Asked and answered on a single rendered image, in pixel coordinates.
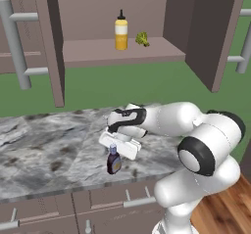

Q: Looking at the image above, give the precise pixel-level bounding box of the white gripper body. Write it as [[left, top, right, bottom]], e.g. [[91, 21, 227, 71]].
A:
[[98, 130, 142, 162]]

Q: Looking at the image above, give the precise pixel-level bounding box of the dark purple condiment bottle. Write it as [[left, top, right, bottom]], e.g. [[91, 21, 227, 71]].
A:
[[106, 143, 123, 175]]

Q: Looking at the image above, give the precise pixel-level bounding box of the brown base cabinet door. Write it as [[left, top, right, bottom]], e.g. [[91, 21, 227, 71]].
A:
[[75, 206, 167, 234]]

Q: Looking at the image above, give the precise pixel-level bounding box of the yellow mustard bottle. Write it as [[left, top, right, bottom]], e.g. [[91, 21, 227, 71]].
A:
[[114, 9, 129, 52]]

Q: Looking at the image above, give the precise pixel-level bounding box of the brown open cabinet door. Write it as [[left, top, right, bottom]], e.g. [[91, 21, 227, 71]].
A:
[[184, 0, 249, 94], [0, 0, 66, 109]]

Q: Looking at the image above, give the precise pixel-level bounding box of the brown drawer front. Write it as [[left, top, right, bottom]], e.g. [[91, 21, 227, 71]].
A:
[[72, 178, 165, 216], [0, 192, 75, 233]]

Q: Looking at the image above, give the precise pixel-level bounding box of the green broccoli piece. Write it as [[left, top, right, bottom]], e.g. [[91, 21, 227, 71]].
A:
[[134, 31, 151, 48]]

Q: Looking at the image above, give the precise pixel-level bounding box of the grey drawer handle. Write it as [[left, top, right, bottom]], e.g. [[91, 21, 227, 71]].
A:
[[0, 207, 21, 231], [123, 185, 158, 209]]

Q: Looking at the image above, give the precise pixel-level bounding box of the grey base cabinet handle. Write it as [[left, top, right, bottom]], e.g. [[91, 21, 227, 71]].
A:
[[84, 219, 92, 234]]

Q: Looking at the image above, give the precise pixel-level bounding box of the brown wall cabinet shelf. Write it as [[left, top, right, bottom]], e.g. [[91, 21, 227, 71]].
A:
[[52, 0, 198, 70]]

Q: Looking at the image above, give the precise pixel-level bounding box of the grey bar cabinet handle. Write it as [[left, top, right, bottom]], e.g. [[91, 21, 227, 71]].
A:
[[226, 8, 251, 74], [0, 0, 50, 91]]

